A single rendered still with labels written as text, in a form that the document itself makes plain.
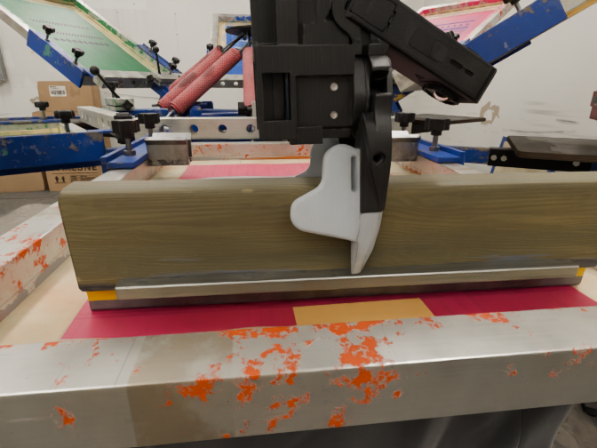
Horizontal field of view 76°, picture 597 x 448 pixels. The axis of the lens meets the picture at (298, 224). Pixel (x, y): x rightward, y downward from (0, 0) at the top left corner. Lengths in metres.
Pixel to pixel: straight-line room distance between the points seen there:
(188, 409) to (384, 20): 0.24
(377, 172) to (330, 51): 0.07
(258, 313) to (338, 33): 0.20
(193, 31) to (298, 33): 4.70
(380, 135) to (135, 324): 0.21
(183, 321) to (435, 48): 0.25
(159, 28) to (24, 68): 1.55
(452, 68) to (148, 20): 4.82
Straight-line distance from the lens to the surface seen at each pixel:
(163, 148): 0.74
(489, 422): 0.44
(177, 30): 4.97
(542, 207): 0.34
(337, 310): 0.30
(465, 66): 0.29
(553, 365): 0.25
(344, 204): 0.25
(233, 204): 0.26
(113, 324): 0.32
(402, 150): 0.78
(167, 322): 0.31
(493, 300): 0.35
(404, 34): 0.27
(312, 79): 0.24
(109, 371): 0.21
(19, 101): 5.52
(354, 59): 0.24
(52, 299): 0.37
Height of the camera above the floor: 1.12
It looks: 20 degrees down
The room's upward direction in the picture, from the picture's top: straight up
